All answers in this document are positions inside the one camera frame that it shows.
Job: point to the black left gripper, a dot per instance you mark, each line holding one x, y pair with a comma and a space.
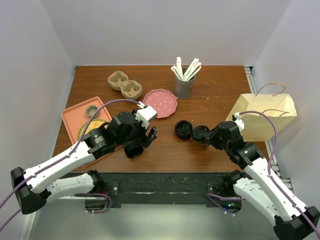
144, 139

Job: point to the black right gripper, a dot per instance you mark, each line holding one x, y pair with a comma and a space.
211, 135

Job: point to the black takeout coffee cup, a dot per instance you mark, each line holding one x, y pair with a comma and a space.
204, 143

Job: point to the stack of black cups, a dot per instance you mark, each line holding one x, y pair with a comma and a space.
133, 149

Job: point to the black coffee cup lid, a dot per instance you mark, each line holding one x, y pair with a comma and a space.
198, 133

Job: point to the beige cardboard cup carrier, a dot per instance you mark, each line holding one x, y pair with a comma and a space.
129, 89

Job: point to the beige paper takeout bag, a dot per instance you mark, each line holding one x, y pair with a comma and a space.
279, 107

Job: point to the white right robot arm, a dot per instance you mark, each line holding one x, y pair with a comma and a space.
290, 217

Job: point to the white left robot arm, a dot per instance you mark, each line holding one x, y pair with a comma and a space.
39, 185

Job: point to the yellow green woven coaster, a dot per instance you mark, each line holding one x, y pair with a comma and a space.
95, 123

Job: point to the small grey woven coaster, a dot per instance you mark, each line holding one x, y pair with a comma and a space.
91, 110

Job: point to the pink polka dot plate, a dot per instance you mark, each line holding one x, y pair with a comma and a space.
163, 101

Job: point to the salmon pink tray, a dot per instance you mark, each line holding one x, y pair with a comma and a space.
74, 117

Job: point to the grey straw holder cup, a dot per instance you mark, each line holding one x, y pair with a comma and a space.
183, 89

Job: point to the white paper straw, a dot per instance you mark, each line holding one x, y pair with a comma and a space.
191, 71
177, 73
179, 68

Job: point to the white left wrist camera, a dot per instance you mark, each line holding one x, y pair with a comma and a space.
146, 114

